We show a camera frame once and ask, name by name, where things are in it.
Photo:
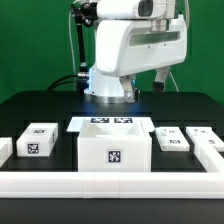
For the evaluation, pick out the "white cabinet body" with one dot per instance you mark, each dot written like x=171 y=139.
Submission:
x=120 y=145

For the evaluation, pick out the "white U-shaped fence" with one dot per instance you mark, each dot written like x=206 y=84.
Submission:
x=208 y=184

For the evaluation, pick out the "white marker base sheet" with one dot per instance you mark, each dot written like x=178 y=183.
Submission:
x=76 y=122

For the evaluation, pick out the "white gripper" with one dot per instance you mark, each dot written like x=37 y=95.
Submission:
x=125 y=47

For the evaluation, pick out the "white cabinet top box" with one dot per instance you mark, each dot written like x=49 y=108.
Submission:
x=37 y=140

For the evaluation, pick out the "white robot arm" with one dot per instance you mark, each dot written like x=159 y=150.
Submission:
x=108 y=89

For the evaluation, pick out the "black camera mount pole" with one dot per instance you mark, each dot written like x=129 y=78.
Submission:
x=83 y=15

